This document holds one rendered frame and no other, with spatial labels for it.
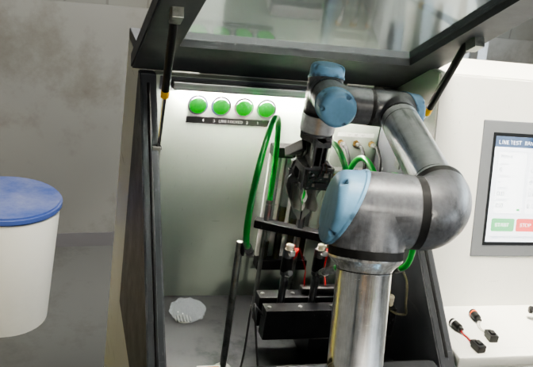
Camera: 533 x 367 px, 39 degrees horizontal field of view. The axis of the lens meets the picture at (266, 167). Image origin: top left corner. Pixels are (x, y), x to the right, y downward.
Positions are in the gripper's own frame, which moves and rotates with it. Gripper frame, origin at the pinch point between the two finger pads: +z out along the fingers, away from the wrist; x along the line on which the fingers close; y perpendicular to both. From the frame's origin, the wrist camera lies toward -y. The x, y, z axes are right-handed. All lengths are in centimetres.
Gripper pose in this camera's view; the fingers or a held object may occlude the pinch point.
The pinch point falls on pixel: (299, 212)
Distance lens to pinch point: 170.4
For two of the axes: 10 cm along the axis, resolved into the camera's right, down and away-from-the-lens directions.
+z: -1.4, 9.3, 3.4
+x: 9.6, 0.4, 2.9
